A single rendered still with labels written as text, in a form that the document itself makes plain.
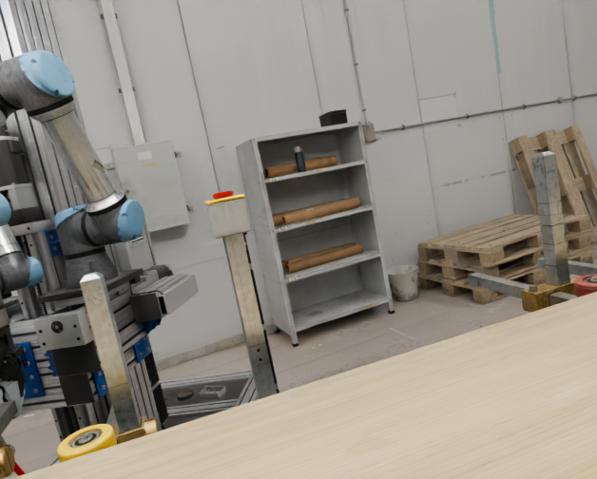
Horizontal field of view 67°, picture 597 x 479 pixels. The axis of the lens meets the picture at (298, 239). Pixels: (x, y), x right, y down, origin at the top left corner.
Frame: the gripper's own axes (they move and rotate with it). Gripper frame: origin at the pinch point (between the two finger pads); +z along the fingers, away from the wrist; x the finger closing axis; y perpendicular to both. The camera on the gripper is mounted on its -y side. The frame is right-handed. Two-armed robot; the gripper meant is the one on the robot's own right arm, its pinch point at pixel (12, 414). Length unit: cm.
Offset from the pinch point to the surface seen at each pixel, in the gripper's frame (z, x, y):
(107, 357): -16.0, -28.5, -29.4
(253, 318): -16, -55, -29
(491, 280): -3, -123, -10
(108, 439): -8, -29, -44
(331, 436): -8, -58, -62
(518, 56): -115, -410, 281
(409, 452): -8, -65, -70
